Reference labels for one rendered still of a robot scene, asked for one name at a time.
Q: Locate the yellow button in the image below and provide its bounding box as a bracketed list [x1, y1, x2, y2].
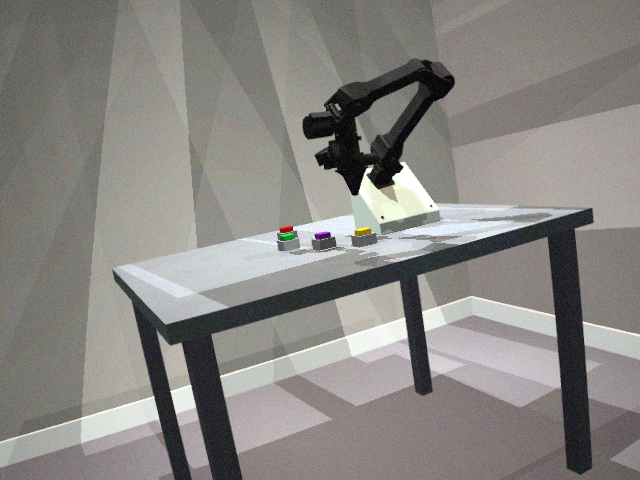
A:
[351, 228, 377, 246]

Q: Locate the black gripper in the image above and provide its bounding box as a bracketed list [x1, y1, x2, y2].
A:
[324, 133, 380, 196]

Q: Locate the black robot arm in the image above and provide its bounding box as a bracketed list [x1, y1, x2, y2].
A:
[302, 58, 456, 189]

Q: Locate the green button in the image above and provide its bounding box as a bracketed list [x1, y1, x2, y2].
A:
[277, 234, 300, 251]

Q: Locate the red button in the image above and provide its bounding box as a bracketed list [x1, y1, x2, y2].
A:
[277, 226, 298, 240]

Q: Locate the purple button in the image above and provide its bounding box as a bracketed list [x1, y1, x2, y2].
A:
[311, 232, 337, 250]

